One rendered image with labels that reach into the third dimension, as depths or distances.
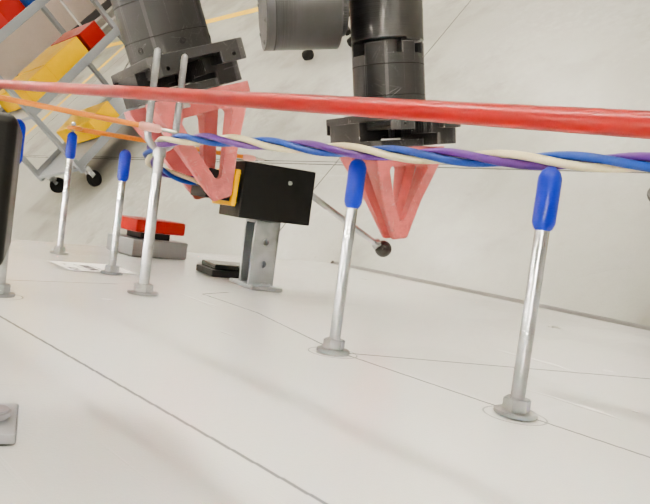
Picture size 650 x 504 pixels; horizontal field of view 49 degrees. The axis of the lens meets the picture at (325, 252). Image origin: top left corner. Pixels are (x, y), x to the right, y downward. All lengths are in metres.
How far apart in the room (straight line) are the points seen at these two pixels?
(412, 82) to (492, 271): 1.55
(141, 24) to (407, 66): 0.20
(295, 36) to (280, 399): 0.37
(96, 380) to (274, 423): 0.06
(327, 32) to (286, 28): 0.03
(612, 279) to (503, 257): 0.34
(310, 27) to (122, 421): 0.40
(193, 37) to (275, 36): 0.08
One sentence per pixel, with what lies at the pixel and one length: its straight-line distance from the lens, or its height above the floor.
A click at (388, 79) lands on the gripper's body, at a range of 0.55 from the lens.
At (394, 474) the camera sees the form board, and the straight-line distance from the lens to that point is 0.18.
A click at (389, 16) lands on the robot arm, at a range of 0.56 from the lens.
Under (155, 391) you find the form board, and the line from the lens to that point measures 0.23.
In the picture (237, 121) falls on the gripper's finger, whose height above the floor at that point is 1.20.
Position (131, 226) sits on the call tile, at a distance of 0.67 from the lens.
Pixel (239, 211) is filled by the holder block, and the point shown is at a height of 1.15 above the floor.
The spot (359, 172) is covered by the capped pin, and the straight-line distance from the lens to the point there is 0.31.
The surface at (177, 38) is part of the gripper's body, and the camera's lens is 0.49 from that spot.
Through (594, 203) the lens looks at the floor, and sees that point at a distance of 2.16.
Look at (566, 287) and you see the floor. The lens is 1.95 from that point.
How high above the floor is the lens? 1.37
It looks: 33 degrees down
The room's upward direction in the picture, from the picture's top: 36 degrees counter-clockwise
